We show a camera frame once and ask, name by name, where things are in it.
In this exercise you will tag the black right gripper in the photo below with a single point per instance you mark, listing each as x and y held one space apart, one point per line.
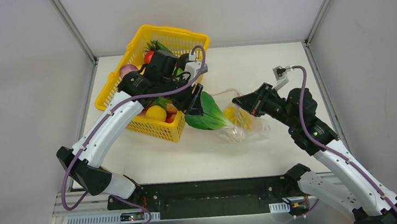
262 99

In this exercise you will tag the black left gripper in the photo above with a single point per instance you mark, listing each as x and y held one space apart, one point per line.
185 97

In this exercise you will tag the yellow napa cabbage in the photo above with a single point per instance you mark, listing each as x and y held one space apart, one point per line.
239 117

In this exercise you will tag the green white bok choy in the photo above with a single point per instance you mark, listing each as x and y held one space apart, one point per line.
212 118

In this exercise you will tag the clear zip top bag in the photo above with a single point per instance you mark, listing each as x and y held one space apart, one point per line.
259 130

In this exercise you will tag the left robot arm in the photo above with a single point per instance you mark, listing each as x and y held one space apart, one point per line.
83 161

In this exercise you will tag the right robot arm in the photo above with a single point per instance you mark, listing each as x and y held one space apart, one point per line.
361 197

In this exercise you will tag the yellow lemon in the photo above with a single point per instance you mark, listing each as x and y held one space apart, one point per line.
156 113

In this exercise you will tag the dark purple eggplant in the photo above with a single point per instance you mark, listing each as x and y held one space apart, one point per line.
183 60

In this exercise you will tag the yellow plastic basket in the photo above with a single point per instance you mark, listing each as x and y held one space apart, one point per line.
179 41

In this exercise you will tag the red apple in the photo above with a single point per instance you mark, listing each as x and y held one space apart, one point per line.
148 56

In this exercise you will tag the purple onion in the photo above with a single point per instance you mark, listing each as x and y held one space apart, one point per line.
128 68

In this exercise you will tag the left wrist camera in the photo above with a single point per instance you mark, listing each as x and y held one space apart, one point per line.
196 67

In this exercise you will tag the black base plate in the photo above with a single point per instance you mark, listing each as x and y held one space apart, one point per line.
190 200

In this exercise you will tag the aluminium frame rail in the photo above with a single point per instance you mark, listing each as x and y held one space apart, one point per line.
93 210

